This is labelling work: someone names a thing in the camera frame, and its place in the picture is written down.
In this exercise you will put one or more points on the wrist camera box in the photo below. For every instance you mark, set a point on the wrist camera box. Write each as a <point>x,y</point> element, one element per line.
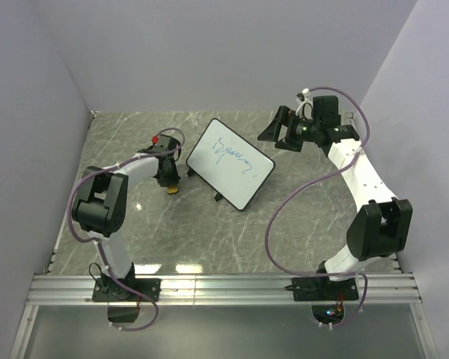
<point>164,143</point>
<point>326,110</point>

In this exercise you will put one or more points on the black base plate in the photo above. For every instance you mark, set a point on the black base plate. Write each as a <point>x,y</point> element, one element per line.
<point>322,289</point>
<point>107,290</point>

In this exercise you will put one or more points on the small black-framed whiteboard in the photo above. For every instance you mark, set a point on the small black-framed whiteboard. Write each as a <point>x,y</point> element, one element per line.
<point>229,164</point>

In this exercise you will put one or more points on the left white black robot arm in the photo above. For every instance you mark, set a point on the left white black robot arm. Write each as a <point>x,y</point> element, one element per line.
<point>97,210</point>

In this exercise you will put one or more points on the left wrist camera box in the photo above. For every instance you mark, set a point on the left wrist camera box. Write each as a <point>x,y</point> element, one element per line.
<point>164,143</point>

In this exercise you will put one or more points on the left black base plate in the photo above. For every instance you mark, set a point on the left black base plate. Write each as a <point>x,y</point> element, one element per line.
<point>107,290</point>

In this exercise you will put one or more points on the yellow bone-shaped eraser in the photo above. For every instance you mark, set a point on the yellow bone-shaped eraser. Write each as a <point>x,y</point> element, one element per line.
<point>172,189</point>

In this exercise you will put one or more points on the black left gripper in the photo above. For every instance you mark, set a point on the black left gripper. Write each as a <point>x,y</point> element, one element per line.
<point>173,179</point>

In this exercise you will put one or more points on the aluminium mounting rail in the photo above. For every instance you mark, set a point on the aluminium mounting rail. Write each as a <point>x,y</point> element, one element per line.
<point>215,290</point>

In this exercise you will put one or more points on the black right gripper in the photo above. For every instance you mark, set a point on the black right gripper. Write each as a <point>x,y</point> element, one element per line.
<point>283,117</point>

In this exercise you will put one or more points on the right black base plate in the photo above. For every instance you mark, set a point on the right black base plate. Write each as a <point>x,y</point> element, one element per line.
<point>322,289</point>

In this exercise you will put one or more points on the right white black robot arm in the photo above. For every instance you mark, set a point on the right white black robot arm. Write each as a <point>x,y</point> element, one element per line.
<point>381,224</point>

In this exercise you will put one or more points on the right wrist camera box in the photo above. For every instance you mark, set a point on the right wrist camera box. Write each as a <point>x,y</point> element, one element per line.
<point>326,110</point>

